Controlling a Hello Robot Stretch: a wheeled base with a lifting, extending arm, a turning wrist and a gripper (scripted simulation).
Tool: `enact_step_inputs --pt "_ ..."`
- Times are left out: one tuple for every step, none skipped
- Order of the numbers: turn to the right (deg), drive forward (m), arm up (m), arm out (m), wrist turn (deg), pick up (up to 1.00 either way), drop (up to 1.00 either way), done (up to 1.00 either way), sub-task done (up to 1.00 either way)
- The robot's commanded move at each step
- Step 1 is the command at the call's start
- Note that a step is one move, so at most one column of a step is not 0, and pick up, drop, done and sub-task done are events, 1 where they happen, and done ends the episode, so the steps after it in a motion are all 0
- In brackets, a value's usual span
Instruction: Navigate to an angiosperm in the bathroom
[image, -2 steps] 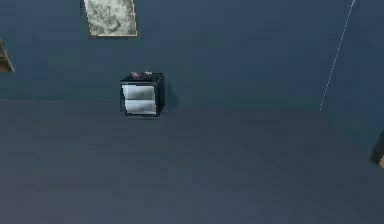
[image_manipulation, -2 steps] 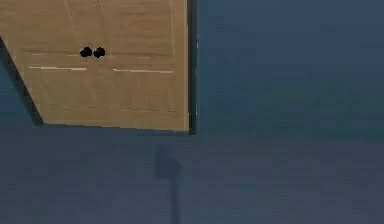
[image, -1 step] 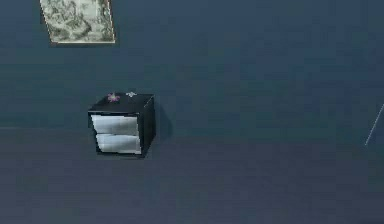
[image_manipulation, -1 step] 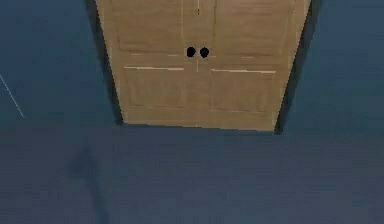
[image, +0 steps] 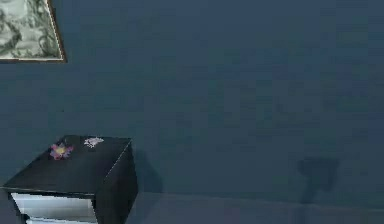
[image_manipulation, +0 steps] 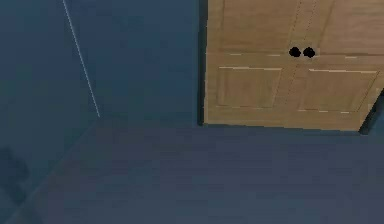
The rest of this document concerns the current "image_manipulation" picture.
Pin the light wooden cupboard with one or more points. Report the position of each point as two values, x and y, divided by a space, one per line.
253 40

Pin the black round cupboard knob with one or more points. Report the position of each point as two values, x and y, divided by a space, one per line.
295 52
309 52

